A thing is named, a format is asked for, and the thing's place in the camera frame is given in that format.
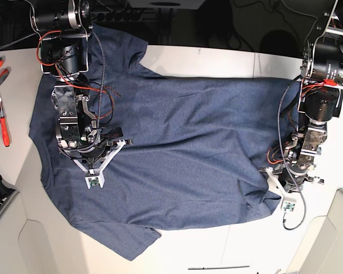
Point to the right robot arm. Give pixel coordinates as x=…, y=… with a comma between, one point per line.
x=64, y=28

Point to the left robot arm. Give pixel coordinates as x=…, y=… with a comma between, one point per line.
x=318, y=99

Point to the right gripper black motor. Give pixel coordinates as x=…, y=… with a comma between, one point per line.
x=93, y=154

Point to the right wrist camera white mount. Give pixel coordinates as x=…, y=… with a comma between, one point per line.
x=94, y=172

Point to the blue grey t-shirt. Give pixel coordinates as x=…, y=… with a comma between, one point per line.
x=198, y=146

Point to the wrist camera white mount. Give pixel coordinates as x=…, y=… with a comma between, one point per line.
x=94, y=172
x=288, y=201

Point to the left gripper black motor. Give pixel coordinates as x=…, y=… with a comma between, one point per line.
x=293, y=179

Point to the red handled screwdriver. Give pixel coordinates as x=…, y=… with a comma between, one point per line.
x=4, y=130

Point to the white power strip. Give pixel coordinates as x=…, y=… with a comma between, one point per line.
x=127, y=16

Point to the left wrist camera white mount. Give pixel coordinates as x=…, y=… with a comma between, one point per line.
x=288, y=201

